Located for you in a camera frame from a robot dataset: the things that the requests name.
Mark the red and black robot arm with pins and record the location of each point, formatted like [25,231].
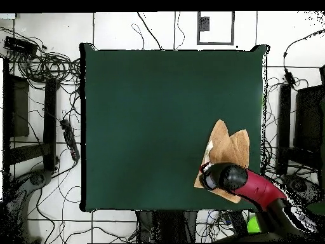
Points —
[259,189]

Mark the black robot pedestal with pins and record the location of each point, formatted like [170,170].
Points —
[167,226]

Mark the black stand frame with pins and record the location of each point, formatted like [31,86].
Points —
[283,127]
[50,127]

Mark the black power strip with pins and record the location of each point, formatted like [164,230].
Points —
[69,138]

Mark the small grey square plate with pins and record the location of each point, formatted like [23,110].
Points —
[204,23]

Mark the tan terry towel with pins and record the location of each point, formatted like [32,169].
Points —
[226,147]

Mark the long black box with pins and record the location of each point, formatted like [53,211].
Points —
[237,222]

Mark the black power adapter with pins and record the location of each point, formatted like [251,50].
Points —
[289,77]

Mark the flat black box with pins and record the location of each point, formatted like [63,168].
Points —
[19,45]

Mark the dark green tablecloth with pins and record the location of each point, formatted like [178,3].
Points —
[139,127]

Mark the bright green ball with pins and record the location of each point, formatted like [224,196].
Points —
[253,225]

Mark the grey chair base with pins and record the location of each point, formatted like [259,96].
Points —
[302,185]
[38,178]

